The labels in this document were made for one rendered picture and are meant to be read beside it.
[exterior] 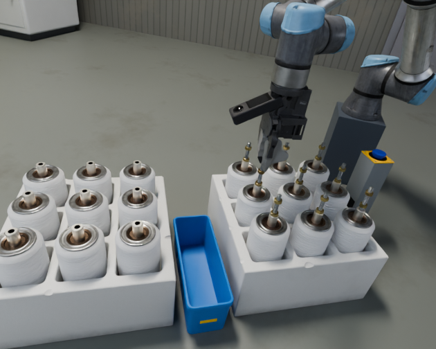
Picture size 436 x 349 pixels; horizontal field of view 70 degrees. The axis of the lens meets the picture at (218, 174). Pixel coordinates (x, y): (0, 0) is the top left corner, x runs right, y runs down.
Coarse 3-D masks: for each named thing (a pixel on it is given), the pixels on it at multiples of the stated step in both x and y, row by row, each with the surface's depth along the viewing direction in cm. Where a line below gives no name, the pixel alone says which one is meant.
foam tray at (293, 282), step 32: (224, 192) 95; (224, 224) 88; (224, 256) 89; (288, 256) 78; (320, 256) 78; (352, 256) 79; (384, 256) 80; (256, 288) 76; (288, 288) 79; (320, 288) 82; (352, 288) 85
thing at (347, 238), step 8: (344, 208) 83; (336, 216) 82; (336, 224) 81; (344, 224) 79; (336, 232) 81; (344, 232) 79; (352, 232) 78; (360, 232) 77; (368, 232) 77; (336, 240) 82; (344, 240) 80; (352, 240) 79; (360, 240) 78; (336, 248) 82; (344, 248) 81; (352, 248) 80; (360, 248) 80
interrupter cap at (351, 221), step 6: (348, 210) 82; (354, 210) 82; (348, 216) 80; (366, 216) 81; (348, 222) 78; (354, 222) 78; (360, 222) 79; (366, 222) 79; (372, 222) 79; (366, 228) 77
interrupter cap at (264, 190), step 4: (248, 184) 87; (252, 184) 87; (244, 188) 85; (248, 188) 85; (252, 188) 85; (264, 188) 86; (244, 192) 84; (248, 192) 84; (252, 192) 84; (264, 192) 85; (268, 192) 85; (244, 196) 82; (248, 196) 82; (252, 196) 83; (256, 196) 83; (260, 196) 83; (264, 196) 83; (268, 196) 83; (252, 200) 81; (256, 200) 81; (260, 200) 81; (264, 200) 81
